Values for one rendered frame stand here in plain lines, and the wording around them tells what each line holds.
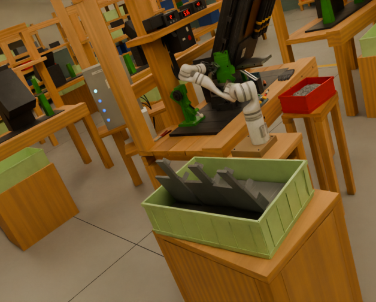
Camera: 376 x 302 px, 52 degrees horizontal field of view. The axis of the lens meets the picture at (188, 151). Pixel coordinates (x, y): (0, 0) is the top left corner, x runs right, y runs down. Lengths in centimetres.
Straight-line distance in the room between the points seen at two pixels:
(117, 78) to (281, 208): 136
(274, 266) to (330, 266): 39
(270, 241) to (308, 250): 20
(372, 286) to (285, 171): 96
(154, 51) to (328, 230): 162
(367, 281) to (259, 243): 112
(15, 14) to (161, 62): 1027
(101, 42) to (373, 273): 203
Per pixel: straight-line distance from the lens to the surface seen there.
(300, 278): 159
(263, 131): 203
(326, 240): 169
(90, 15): 239
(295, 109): 255
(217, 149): 215
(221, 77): 271
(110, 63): 241
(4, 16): 1266
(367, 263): 254
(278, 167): 172
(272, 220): 143
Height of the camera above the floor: 174
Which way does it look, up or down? 22 degrees down
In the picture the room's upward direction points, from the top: 21 degrees counter-clockwise
